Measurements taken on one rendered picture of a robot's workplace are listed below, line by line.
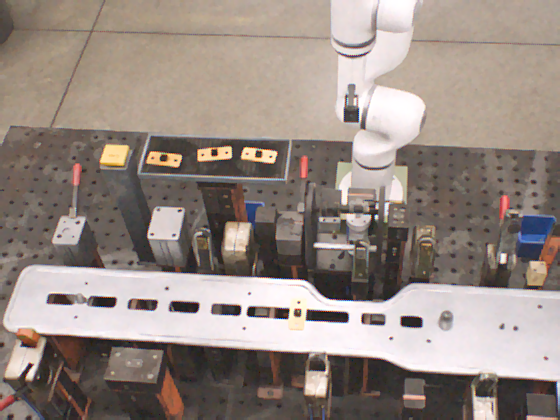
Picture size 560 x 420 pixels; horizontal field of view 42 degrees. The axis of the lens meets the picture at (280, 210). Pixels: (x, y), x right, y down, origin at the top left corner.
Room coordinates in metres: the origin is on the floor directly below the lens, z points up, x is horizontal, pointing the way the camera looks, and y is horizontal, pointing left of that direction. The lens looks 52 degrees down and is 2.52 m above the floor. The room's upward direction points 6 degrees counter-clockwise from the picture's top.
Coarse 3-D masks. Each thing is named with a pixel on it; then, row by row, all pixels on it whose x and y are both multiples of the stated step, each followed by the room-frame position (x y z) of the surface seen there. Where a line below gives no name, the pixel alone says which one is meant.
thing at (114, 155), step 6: (108, 150) 1.30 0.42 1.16; (114, 150) 1.29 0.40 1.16; (120, 150) 1.29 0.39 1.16; (126, 150) 1.29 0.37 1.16; (102, 156) 1.28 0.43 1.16; (108, 156) 1.28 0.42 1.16; (114, 156) 1.27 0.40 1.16; (120, 156) 1.27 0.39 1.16; (102, 162) 1.26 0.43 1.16; (108, 162) 1.26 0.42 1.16; (114, 162) 1.25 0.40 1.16; (120, 162) 1.25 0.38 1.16
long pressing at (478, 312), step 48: (48, 288) 1.01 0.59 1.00; (96, 288) 0.99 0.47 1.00; (144, 288) 0.98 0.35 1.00; (192, 288) 0.96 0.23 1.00; (240, 288) 0.95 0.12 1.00; (288, 288) 0.93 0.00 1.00; (432, 288) 0.89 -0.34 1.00; (480, 288) 0.87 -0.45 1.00; (96, 336) 0.86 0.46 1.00; (144, 336) 0.85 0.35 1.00; (192, 336) 0.83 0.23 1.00; (240, 336) 0.82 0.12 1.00; (288, 336) 0.80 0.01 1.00; (336, 336) 0.79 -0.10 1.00; (384, 336) 0.78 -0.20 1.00; (432, 336) 0.77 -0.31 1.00; (480, 336) 0.75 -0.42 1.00; (528, 336) 0.74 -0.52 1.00
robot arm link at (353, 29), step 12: (336, 0) 1.06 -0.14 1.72; (348, 0) 1.05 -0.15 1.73; (360, 0) 1.04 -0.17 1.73; (372, 0) 1.04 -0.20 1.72; (336, 12) 1.06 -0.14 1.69; (348, 12) 1.05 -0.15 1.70; (360, 12) 1.04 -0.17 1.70; (372, 12) 1.03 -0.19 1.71; (336, 24) 1.06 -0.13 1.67; (348, 24) 1.05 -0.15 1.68; (360, 24) 1.04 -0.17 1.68; (372, 24) 1.03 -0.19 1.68; (336, 36) 1.06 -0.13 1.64; (348, 36) 1.05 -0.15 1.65; (360, 36) 1.04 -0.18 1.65; (372, 36) 1.06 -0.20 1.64
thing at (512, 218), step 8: (512, 208) 0.95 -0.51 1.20; (504, 216) 0.93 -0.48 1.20; (512, 216) 0.93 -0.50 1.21; (520, 216) 0.92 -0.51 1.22; (504, 224) 0.92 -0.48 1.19; (512, 224) 0.90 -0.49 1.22; (520, 224) 0.91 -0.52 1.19; (504, 232) 0.91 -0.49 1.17; (512, 232) 0.89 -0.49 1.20; (504, 240) 0.92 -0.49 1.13; (512, 240) 0.91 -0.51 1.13; (496, 248) 0.92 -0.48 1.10; (504, 248) 0.91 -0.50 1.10; (512, 248) 0.90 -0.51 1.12; (496, 256) 0.91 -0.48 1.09; (512, 256) 0.90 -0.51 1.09; (496, 264) 0.90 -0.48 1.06
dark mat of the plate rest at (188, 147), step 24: (168, 144) 1.29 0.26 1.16; (192, 144) 1.29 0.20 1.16; (216, 144) 1.28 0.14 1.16; (240, 144) 1.27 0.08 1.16; (264, 144) 1.26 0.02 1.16; (288, 144) 1.25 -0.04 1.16; (144, 168) 1.22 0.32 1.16; (168, 168) 1.21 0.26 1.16; (192, 168) 1.21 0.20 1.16; (216, 168) 1.20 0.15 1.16; (240, 168) 1.19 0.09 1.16; (264, 168) 1.18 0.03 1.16
